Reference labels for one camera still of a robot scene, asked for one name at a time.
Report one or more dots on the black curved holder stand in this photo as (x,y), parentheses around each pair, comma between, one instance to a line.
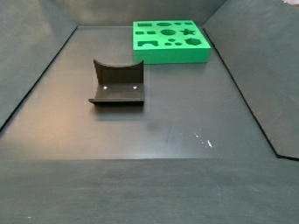
(120,84)

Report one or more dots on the green shape sorter box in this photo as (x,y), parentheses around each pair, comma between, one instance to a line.
(169,42)

